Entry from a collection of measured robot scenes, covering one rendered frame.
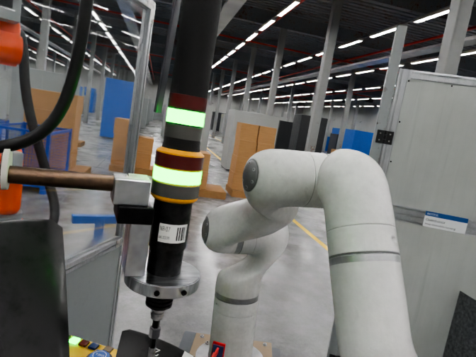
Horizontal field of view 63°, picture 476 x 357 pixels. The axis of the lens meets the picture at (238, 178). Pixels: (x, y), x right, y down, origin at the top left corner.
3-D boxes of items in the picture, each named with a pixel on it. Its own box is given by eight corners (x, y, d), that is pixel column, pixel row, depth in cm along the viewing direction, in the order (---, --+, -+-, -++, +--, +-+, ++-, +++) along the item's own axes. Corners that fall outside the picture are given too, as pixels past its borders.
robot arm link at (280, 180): (255, 258, 110) (197, 256, 105) (253, 217, 114) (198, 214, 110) (349, 204, 65) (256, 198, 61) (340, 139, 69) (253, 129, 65)
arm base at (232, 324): (194, 341, 117) (200, 280, 115) (256, 343, 119) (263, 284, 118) (195, 380, 98) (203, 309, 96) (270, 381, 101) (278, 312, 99)
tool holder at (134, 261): (103, 301, 32) (117, 183, 30) (99, 266, 38) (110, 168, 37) (207, 299, 35) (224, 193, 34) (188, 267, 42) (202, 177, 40)
